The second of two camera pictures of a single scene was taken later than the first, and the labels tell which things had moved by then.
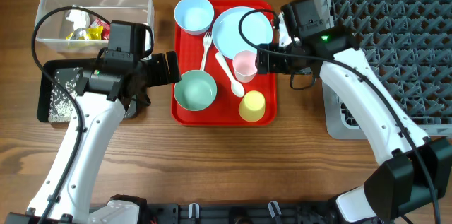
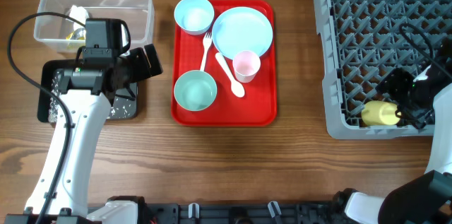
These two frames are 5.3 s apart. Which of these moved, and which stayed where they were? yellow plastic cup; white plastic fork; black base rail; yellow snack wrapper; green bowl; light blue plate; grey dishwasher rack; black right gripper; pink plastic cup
Moved: yellow plastic cup; yellow snack wrapper; black right gripper
Stayed: black base rail; white plastic fork; green bowl; light blue plate; pink plastic cup; grey dishwasher rack
